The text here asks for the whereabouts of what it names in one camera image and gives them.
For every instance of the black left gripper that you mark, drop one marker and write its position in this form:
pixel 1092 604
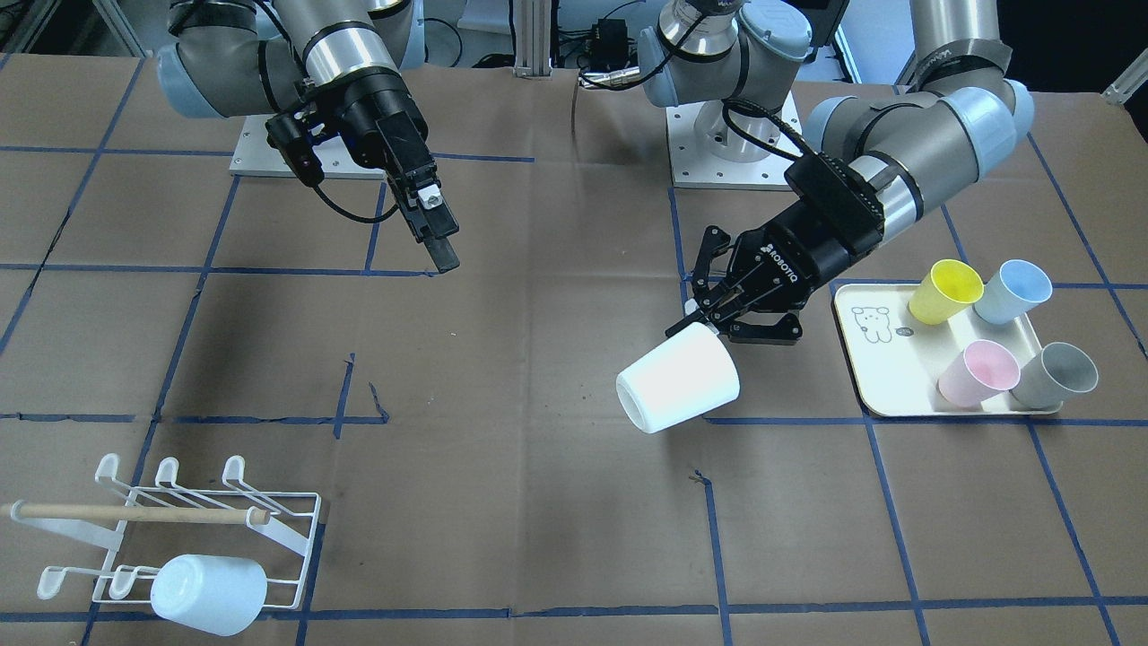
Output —
pixel 812 254

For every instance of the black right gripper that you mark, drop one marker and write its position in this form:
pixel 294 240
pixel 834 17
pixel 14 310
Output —
pixel 369 109

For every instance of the white cup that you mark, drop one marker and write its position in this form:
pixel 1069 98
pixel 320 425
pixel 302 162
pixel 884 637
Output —
pixel 686 376

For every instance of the light blue cup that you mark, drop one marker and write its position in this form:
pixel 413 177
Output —
pixel 220 595

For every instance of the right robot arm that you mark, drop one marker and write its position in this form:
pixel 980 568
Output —
pixel 317 70

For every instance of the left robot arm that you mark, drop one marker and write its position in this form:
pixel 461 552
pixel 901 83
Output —
pixel 862 172

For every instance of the yellow cup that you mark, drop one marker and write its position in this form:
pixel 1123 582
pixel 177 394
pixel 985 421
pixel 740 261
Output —
pixel 950 287

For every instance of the pink cup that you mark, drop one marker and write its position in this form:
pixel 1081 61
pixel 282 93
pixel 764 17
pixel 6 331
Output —
pixel 982 370

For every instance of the grey cup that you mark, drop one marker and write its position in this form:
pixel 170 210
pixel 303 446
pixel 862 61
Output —
pixel 1059 372

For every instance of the cream tray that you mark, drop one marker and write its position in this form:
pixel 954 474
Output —
pixel 897 360

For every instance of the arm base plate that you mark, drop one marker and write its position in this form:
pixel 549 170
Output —
pixel 254 157
pixel 705 153

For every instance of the aluminium frame post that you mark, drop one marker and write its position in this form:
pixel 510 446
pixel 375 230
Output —
pixel 532 24

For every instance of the white wire cup rack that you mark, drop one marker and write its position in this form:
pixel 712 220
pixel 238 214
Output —
pixel 150 525

